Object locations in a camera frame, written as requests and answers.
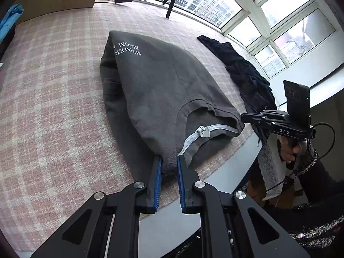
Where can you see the pink plaid blanket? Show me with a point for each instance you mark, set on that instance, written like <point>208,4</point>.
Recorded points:
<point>53,113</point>

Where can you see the black clothes heap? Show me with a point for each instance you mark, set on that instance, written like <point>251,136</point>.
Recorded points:
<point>242,64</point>

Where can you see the white lace cloth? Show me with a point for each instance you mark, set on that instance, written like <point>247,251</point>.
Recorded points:
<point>272,164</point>

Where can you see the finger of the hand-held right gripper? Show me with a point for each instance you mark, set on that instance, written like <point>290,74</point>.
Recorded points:
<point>255,119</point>
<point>276,114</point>

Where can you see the person's right forearm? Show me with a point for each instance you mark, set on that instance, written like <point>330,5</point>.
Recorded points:
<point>319,182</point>

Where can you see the dark grey flower-print t-shirt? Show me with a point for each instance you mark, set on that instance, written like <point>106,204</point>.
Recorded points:
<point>161,86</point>

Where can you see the person's right hand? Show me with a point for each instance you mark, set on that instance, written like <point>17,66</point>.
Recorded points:
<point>287,151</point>

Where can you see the black tweed jacket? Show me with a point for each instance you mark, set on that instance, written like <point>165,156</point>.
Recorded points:
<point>309,236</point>

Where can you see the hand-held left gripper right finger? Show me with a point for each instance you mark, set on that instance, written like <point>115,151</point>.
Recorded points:
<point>181,182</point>

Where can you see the blue garment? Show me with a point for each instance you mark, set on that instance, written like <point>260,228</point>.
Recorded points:
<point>10,18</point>

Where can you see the window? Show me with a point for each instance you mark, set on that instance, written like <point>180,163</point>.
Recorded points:
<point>242,0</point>

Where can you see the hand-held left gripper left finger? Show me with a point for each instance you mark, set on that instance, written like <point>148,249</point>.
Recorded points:
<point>158,182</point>

